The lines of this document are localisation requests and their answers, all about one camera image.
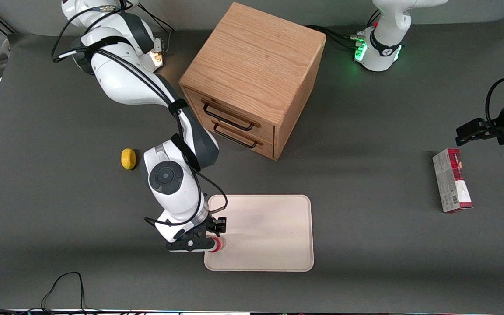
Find yellow lemon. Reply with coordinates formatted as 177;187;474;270
121;148;137;170

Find black looped floor cable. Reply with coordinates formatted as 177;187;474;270
40;271;88;312

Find red plaid cardboard box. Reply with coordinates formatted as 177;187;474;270
432;148;473;214

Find wooden two-drawer cabinet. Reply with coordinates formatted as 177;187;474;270
178;2;327;161

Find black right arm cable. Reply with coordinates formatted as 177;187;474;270
51;0;229;228

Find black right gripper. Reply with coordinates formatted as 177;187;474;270
195;217;227;239

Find black left base cables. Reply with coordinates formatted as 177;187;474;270
307;24;366;51

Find beige plastic tray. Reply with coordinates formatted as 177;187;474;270
204;194;315;273

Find short black drawer handle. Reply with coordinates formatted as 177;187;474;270
212;119;263;149

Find long black drawer handle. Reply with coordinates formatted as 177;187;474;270
203;100;261;132

